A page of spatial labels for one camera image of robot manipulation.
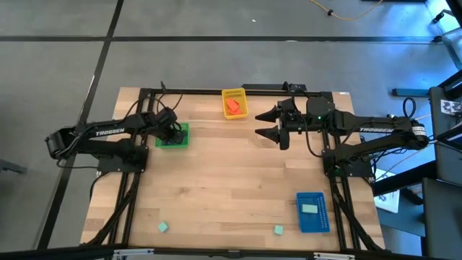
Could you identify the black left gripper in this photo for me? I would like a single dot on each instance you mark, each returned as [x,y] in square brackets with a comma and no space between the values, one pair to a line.
[167,121]

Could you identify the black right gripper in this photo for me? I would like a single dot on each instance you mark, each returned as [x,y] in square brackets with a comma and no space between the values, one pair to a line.
[292,117]

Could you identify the teal rectangular block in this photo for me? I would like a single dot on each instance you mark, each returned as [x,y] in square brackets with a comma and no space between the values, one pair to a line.
[310,208]

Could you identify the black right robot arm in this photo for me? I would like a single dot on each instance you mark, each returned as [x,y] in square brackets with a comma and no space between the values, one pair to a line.
[375,130]

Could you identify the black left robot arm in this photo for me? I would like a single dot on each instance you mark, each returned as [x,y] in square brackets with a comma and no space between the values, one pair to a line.
[108,131]

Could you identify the green plastic basket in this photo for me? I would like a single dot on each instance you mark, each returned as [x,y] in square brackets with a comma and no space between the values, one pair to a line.
[185,125]

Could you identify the yellow plastic basket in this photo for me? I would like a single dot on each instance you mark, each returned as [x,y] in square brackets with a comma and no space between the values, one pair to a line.
[234,117]

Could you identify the teal square block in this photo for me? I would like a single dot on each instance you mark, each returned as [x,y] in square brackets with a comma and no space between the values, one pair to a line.
[278,230]
[163,226]

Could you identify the blue plastic basket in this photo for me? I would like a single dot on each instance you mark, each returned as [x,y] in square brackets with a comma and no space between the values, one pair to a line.
[323,216]

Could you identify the yellow power plug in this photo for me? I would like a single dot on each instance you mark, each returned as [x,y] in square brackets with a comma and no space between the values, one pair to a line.
[390,116]

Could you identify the white paper sheet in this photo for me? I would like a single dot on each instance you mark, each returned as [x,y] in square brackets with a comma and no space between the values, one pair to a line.
[390,202]

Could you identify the blue floor bar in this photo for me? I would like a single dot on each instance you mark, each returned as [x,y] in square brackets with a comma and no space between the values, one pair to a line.
[411,92]

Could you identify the black rig beam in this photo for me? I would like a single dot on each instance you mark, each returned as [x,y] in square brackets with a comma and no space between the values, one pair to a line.
[54,255]

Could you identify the dark grey cabinet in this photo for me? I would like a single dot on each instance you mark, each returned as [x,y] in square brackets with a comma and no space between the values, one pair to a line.
[445,151]
[444,224]

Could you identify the black white patterned tag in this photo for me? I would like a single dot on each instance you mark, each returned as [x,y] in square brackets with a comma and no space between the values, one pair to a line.
[450,107]

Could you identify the black aluminium table frame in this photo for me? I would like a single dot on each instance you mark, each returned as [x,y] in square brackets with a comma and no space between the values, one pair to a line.
[202,91]

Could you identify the silver metal bracket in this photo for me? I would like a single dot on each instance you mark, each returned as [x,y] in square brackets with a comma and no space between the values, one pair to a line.
[133,252]
[334,256]

